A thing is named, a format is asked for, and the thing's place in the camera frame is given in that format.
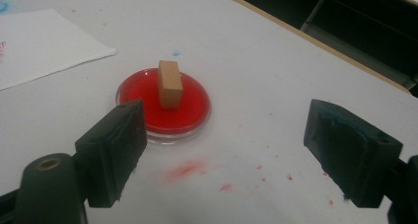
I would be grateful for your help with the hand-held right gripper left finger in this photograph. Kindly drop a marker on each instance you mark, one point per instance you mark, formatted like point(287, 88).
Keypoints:
point(111, 151)

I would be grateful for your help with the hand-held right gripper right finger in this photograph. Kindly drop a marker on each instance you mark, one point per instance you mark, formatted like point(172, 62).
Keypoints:
point(348, 151)

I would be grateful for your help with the white paper sheet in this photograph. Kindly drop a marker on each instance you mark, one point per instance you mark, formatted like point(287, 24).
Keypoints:
point(42, 46)

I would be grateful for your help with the wooden table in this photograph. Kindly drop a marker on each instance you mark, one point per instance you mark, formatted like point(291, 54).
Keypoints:
point(312, 39)

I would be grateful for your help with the wooden stamp block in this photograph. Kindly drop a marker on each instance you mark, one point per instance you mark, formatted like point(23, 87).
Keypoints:
point(170, 86)

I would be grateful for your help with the red ink pad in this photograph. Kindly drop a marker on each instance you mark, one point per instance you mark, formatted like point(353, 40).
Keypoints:
point(192, 105)

